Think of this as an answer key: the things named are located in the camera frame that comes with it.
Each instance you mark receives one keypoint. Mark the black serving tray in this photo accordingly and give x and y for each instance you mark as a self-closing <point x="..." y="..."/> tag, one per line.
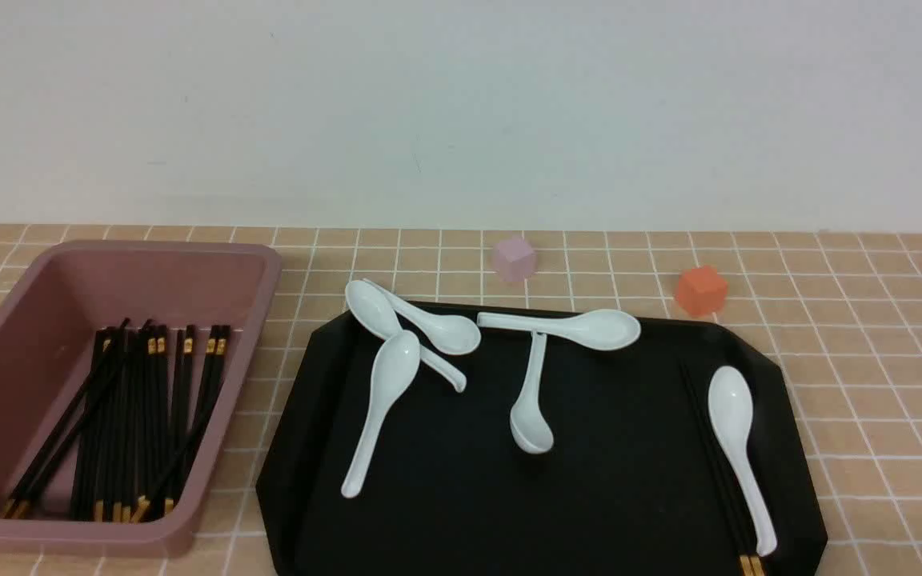
<point x="625" y="489"/>

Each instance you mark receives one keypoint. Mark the black chopstick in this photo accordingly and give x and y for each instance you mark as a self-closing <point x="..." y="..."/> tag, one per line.
<point x="713" y="456"/>
<point x="729" y="480"/>

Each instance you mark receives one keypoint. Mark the white spoon long left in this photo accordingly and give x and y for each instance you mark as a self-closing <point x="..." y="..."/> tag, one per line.
<point x="395" y="366"/>

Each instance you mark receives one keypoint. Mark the black chopsticks bundle left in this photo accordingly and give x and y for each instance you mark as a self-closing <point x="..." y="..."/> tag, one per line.
<point x="89" y="503"/>

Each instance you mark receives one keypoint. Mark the orange cube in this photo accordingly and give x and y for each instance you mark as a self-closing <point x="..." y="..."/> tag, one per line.
<point x="700" y="291"/>

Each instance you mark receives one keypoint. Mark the white spoon far left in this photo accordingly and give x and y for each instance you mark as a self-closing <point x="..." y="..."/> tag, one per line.
<point x="376" y="315"/>

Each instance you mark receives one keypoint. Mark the black chopsticks bundle right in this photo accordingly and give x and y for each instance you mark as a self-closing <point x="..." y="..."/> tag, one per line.
<point x="185" y="401"/>

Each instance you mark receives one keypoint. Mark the white spoon top horizontal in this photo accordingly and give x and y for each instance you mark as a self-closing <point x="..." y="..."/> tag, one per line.
<point x="604" y="330"/>

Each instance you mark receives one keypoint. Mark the white spoon upper middle-left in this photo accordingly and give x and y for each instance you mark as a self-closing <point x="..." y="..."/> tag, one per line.
<point x="453" y="335"/>

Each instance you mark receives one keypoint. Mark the white spoon right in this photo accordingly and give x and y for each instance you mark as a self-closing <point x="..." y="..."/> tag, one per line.
<point x="730" y="408"/>

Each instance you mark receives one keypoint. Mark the black chopstick crossing left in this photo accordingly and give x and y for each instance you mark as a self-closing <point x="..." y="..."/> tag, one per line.
<point x="19" y="494"/>

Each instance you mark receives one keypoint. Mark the pink cube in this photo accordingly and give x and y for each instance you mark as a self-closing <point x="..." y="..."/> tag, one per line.
<point x="514" y="260"/>

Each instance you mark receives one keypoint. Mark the black chopsticks bundle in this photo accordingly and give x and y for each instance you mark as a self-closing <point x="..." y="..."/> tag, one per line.
<point x="89" y="503"/>
<point x="141" y="425"/>
<point x="185" y="401"/>

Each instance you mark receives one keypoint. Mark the black chopsticks bundle middle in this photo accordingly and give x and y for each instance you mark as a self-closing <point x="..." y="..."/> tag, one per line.
<point x="141" y="425"/>

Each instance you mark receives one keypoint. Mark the pink plastic bin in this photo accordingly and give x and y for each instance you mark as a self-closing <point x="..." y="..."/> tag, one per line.
<point x="49" y="325"/>

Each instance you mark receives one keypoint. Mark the white spoon centre vertical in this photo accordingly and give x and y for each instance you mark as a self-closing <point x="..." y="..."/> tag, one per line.
<point x="527" y="424"/>

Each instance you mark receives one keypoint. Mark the black chopstick crossing diagonal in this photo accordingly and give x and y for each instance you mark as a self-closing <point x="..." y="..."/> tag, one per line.
<point x="168" y="489"/>

